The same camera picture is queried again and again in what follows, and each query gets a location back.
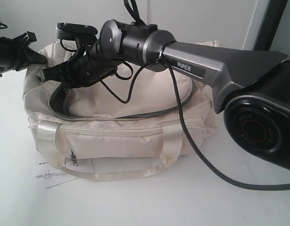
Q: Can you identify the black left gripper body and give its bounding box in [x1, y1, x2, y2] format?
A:
[0, 31, 36, 77]

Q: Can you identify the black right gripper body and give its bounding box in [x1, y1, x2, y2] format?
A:
[55, 44, 119, 87]

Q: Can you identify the cream fabric duffel bag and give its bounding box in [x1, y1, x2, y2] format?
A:
[22, 40, 224, 182]

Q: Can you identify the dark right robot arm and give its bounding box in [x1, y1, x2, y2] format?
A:
[39, 20, 290, 170]

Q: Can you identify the white Tonlion hang tag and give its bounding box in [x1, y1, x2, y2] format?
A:
[33, 158, 64, 179]

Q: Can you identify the white rear hang tag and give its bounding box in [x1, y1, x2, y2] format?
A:
[44, 174, 77, 189]

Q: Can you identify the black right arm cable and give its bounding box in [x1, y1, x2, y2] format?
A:
[59, 0, 290, 191]

